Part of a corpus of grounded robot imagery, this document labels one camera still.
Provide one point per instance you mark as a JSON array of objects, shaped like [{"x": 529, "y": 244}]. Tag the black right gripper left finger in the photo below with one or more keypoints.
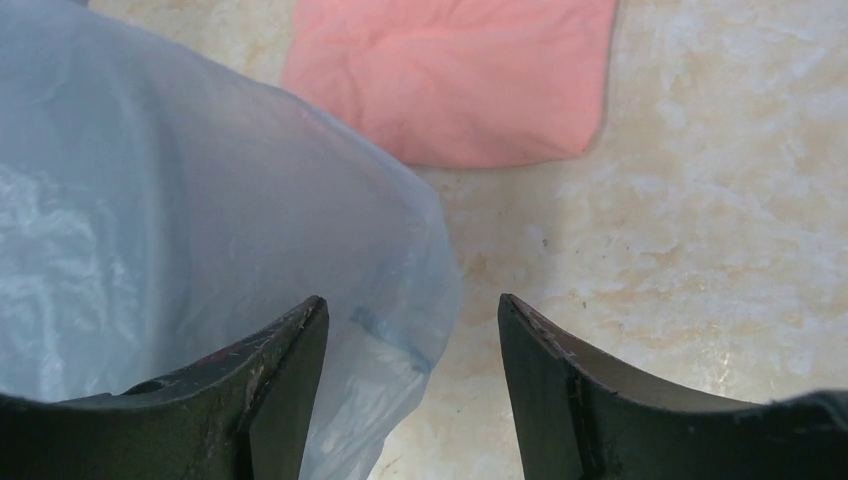
[{"x": 242, "y": 412}]

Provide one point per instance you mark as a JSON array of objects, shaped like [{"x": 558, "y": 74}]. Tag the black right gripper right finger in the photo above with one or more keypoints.
[{"x": 581, "y": 413}]

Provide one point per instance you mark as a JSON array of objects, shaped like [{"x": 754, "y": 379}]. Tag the light blue plastic trash bag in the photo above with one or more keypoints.
[{"x": 157, "y": 207}]

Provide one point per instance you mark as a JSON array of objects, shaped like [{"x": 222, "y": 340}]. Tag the pink folded cloth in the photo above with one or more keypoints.
[{"x": 457, "y": 84}]

